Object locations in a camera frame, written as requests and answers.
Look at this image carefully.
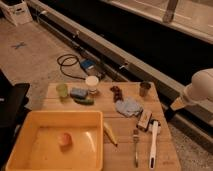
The wooden board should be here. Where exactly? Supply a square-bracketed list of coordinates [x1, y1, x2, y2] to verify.
[43, 82, 181, 171]

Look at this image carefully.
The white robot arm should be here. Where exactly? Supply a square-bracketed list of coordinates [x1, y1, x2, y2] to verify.
[165, 68, 213, 122]

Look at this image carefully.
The blue crumpled cloth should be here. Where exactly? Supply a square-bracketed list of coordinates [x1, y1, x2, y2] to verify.
[115, 98, 143, 117]

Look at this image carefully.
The white handled brush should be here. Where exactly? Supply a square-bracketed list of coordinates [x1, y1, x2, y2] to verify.
[149, 120, 160, 170]

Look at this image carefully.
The pink peach toy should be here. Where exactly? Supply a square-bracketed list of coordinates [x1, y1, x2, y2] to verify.
[58, 133, 72, 147]

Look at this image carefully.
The green plastic cup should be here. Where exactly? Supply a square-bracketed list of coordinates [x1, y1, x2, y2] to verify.
[56, 83, 68, 98]

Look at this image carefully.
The black chair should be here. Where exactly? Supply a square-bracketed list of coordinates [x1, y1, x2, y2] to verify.
[0, 69, 30, 168]

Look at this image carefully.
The green cucumber toy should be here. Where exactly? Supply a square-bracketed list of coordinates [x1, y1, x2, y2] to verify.
[74, 98, 94, 105]

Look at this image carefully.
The dark grape bunch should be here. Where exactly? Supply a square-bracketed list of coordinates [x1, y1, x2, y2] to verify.
[110, 86, 123, 102]

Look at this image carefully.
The metal fork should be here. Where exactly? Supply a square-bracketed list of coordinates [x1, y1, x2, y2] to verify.
[133, 129, 139, 168]

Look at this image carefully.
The black cable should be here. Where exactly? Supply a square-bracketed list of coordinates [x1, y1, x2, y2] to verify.
[56, 53, 87, 81]

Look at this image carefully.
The white cardboard box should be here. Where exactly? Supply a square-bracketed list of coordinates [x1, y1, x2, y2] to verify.
[0, 0, 32, 26]

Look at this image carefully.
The yellow plastic tray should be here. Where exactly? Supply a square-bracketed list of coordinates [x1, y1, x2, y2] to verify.
[6, 111, 103, 171]

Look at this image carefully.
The blue power box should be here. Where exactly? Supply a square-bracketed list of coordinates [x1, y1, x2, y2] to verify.
[80, 59, 96, 75]

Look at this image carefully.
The dark metal cup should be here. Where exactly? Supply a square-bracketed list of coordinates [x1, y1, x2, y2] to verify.
[139, 82, 151, 97]

